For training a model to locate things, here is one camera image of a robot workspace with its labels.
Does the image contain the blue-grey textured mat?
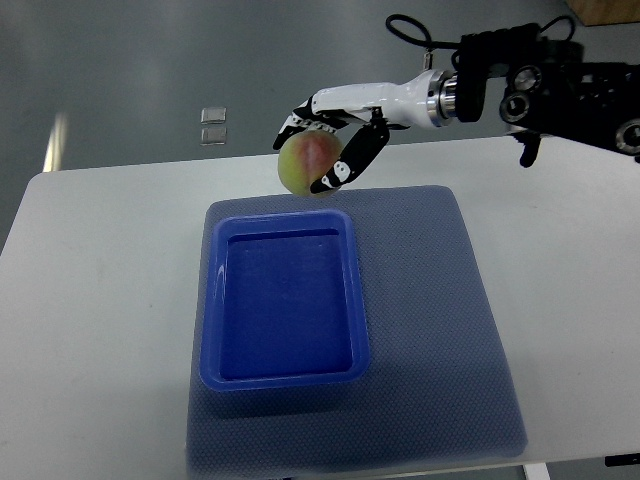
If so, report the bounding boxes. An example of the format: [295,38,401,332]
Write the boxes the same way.
[186,186,527,479]

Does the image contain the black cable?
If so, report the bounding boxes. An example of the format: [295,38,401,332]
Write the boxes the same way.
[385,13,576,54]

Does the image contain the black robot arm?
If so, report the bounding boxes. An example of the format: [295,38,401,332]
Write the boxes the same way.
[452,23,639,168]

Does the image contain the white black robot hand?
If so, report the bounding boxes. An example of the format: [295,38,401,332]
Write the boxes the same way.
[273,70,457,194]

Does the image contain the wooden box corner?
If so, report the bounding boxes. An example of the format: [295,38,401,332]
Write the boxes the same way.
[566,0,639,26]

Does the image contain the yellow pink peach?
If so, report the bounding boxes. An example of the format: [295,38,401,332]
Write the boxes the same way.
[277,130,343,198]

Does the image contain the upper metal floor plate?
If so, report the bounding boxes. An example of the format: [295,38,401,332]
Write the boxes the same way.
[200,107,227,125]

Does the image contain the blue plastic tray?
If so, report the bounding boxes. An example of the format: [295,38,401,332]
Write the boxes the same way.
[199,209,370,393]

